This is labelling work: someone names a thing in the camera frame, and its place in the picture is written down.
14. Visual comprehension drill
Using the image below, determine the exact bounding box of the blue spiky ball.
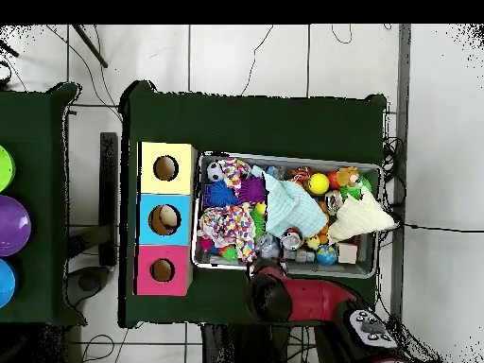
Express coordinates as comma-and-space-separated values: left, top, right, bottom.
205, 180, 239, 209

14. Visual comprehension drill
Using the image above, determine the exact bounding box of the yellow ball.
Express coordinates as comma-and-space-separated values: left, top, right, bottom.
307, 173, 331, 197

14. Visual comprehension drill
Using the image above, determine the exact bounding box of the black rod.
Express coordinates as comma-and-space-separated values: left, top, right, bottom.
71, 25, 109, 69

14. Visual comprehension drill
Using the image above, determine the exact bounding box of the black cable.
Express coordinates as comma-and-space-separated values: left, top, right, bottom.
392, 222, 484, 234
241, 25, 275, 95
330, 25, 354, 45

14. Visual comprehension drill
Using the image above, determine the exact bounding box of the grey round base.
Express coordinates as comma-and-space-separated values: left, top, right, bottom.
66, 264, 112, 307

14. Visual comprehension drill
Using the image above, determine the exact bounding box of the shallow clear mesh bin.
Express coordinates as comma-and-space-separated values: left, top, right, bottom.
192, 150, 382, 280

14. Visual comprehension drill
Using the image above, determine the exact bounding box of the wooden cube block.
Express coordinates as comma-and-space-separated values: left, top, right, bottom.
337, 241, 359, 265

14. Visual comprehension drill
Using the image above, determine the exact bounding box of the wooden three-hole box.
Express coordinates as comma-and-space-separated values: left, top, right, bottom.
134, 141, 198, 297

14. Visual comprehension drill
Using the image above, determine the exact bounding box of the blue plastic bowl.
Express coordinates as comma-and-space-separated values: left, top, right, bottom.
0, 258, 17, 310

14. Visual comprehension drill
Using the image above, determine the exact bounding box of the green plastic bowl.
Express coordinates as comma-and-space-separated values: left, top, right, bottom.
0, 145, 16, 192

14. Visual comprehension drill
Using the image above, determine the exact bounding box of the brown plush bear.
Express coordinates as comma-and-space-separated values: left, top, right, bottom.
336, 165, 363, 190

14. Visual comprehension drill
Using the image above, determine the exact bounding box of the mint green cloth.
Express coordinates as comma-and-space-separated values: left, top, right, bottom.
263, 172, 330, 240

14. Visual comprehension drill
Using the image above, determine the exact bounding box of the blue globe ball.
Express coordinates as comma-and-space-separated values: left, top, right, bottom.
316, 245, 338, 267

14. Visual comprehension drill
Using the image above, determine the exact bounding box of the purple spiky ball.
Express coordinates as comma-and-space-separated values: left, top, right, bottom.
240, 177, 268, 204

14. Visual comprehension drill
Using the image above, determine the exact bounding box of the black flat bar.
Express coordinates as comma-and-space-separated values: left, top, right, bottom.
99, 131, 120, 268

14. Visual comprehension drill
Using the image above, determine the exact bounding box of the purple plastic bowl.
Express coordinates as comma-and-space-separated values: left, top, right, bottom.
0, 195, 32, 258

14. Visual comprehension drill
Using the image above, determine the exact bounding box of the colourful patterned cloth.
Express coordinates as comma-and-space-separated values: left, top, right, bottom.
198, 157, 260, 265

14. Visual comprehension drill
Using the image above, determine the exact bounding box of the small soccer ball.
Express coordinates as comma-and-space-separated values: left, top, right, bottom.
206, 160, 227, 182

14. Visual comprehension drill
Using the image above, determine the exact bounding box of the cream yellow cloth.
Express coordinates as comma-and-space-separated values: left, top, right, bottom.
327, 188, 398, 245

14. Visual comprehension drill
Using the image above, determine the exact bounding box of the dark green table cloth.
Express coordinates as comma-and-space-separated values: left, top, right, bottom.
118, 78, 389, 330
0, 81, 88, 326

